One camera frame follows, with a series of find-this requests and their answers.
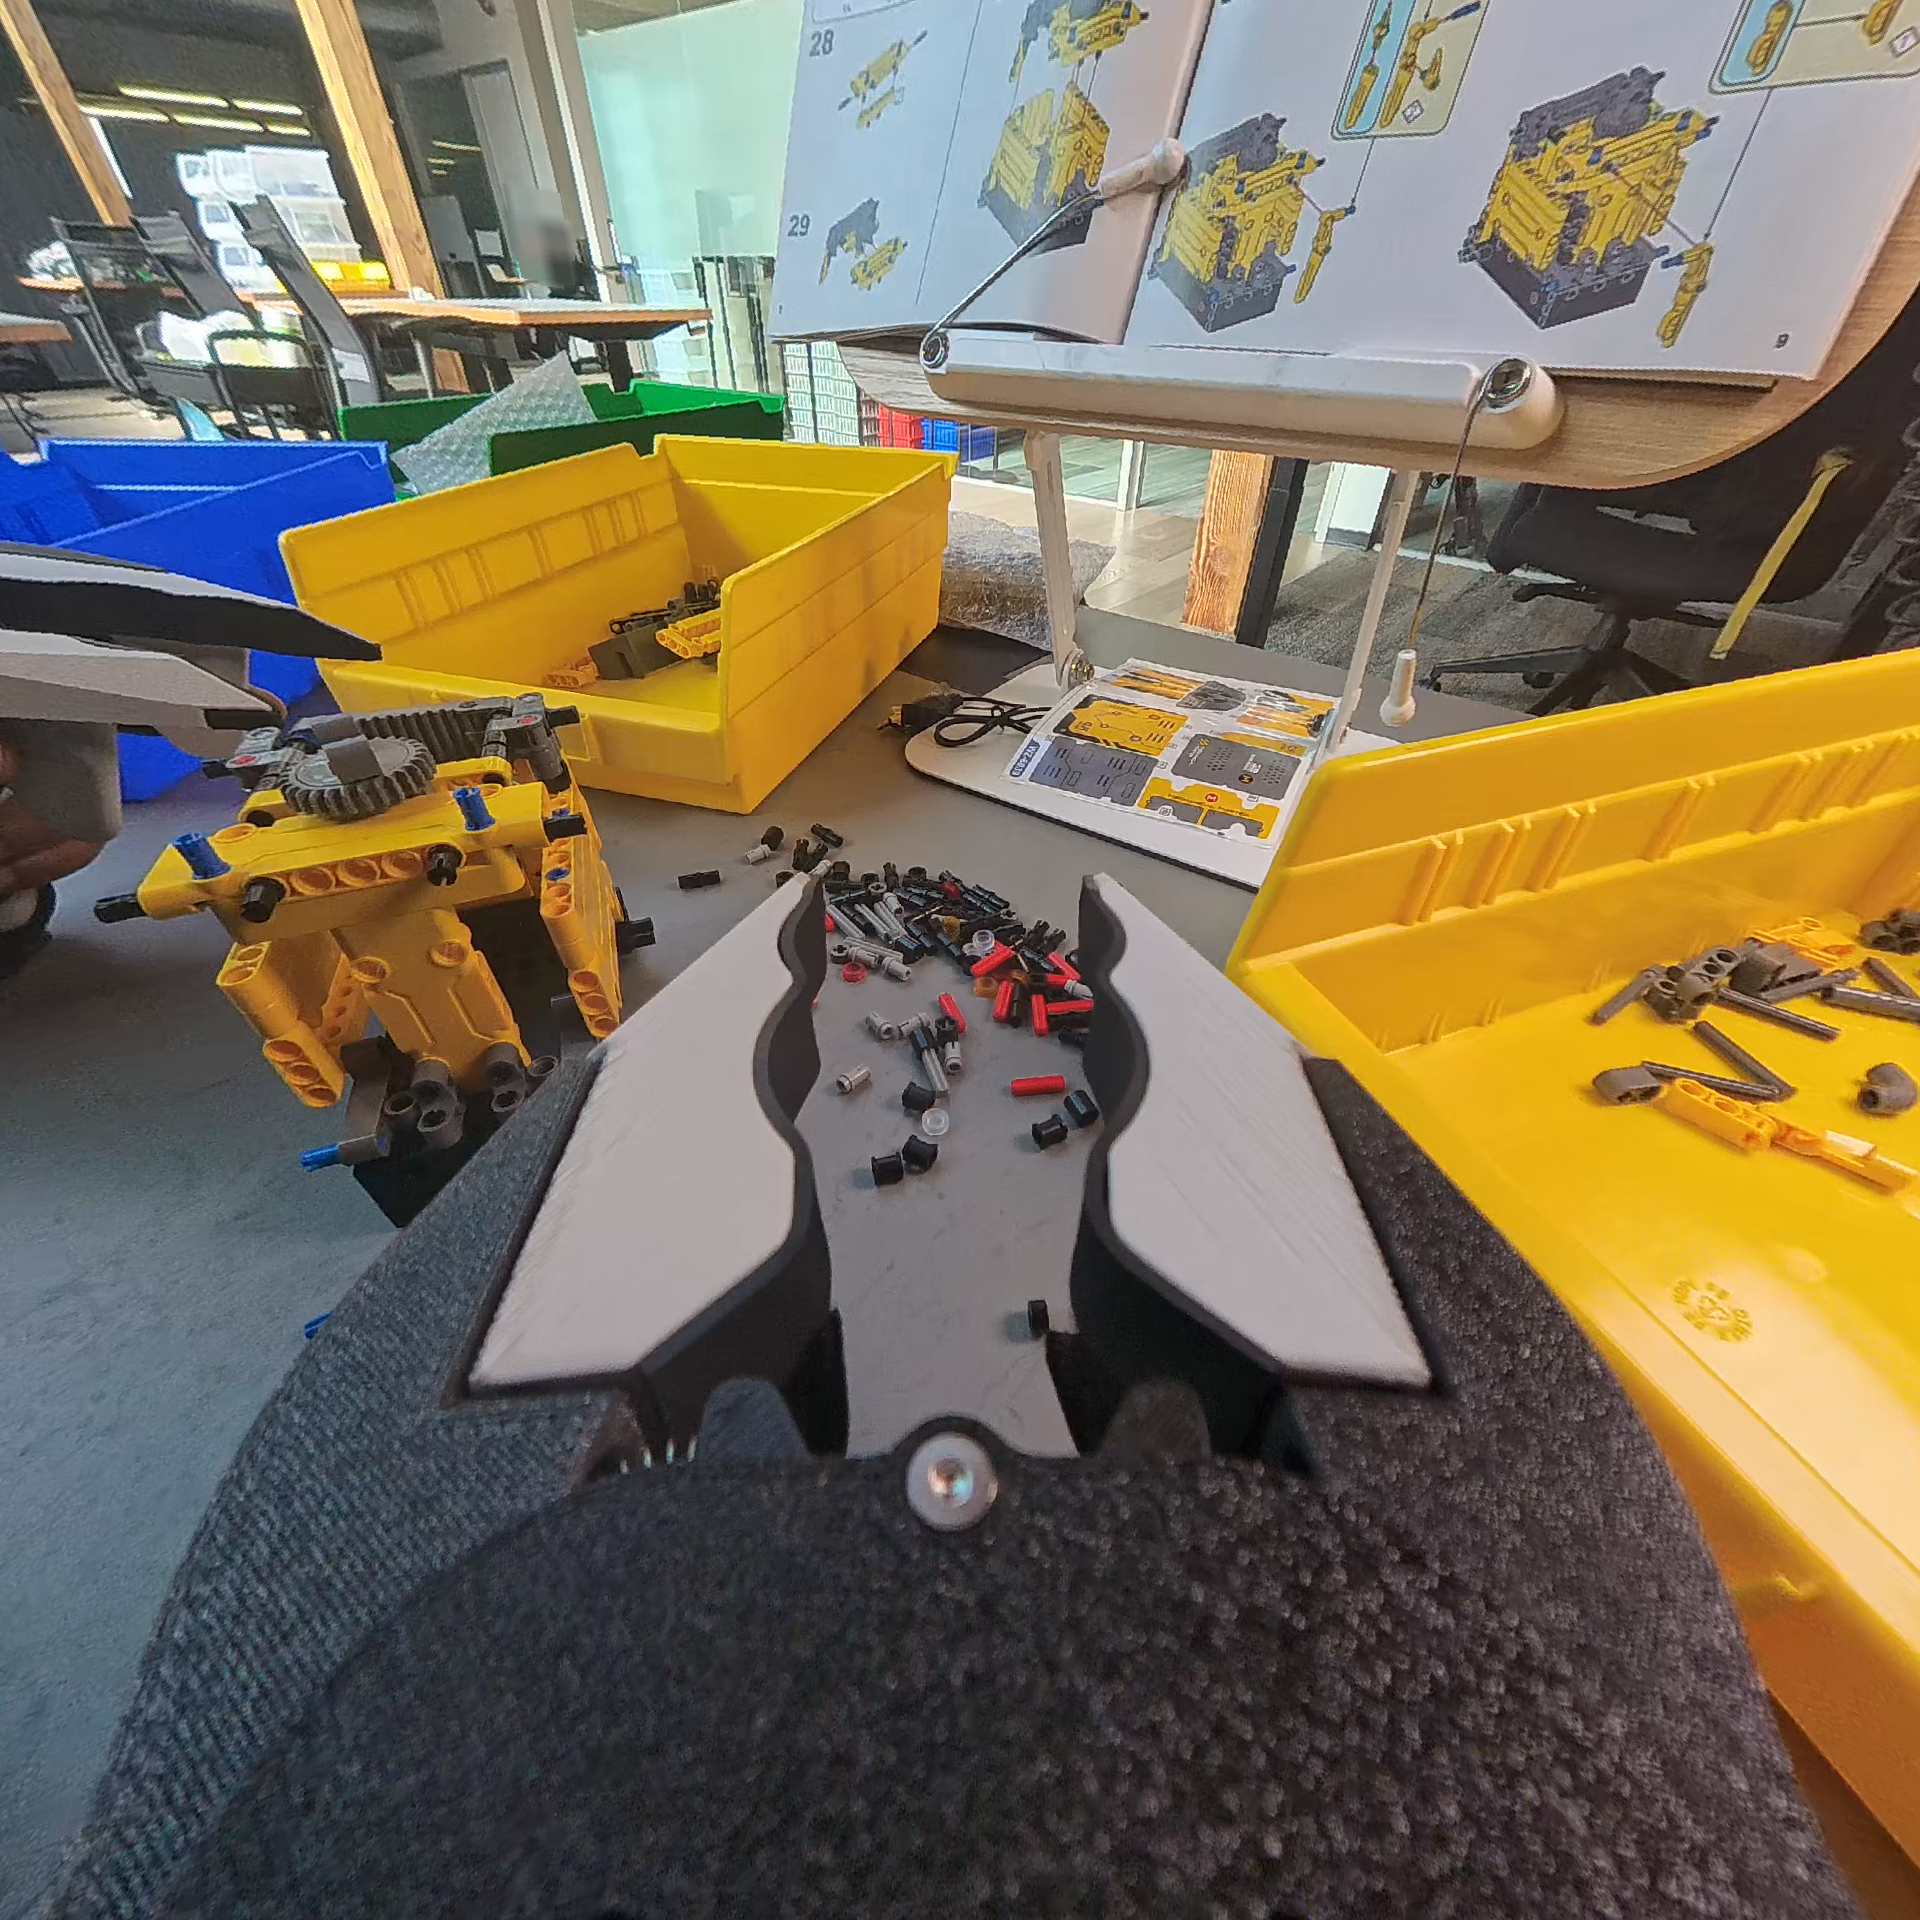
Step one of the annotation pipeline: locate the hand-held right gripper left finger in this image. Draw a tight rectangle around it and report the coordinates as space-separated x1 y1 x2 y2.
465 877 841 1449

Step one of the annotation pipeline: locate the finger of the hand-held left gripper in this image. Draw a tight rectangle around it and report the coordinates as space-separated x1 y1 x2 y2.
0 547 386 665
0 627 284 742

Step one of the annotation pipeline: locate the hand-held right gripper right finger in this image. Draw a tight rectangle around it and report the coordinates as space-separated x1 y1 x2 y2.
1052 871 1436 1449

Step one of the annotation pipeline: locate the yellow lego robot model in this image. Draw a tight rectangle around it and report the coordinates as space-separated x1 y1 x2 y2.
94 695 657 1222

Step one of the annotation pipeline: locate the pile of small lego pins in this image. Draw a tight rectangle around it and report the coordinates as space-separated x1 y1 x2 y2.
672 824 1102 1343

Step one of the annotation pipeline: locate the yellow plastic parts bin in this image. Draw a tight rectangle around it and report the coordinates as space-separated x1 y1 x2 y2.
284 438 956 815
1230 649 1920 1862

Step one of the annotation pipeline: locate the heap of grey lego parts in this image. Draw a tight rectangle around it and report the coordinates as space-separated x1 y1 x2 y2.
1587 904 1920 1195

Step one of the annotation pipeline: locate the lego sticker sheet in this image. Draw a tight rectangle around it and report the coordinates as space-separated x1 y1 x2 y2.
998 658 1342 840

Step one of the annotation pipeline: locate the lego instruction booklet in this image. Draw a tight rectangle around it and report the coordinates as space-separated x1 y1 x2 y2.
769 0 1920 387

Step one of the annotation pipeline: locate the person's left hand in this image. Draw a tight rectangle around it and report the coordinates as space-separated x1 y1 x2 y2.
0 837 110 935

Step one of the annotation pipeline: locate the blue plastic bin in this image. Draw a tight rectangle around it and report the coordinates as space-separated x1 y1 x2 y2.
0 443 397 803

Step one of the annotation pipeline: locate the bubble wrap sheet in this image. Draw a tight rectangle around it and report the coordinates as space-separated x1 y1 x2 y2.
392 354 605 497

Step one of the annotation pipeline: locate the background wooden desk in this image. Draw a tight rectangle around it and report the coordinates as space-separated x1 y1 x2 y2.
259 294 713 396

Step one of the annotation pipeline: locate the green plastic bin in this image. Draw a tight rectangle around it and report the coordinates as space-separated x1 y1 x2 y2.
336 378 787 479

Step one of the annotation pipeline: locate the black office chair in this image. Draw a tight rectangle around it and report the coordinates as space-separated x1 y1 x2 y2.
1430 438 1892 721

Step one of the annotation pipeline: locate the instruction booklet on stand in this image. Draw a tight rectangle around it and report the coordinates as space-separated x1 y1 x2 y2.
830 145 1920 893

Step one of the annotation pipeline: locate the black cable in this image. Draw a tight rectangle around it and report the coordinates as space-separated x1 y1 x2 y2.
875 682 1054 752

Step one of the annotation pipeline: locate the yellow strap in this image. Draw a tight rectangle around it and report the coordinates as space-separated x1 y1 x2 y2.
1715 450 1856 665

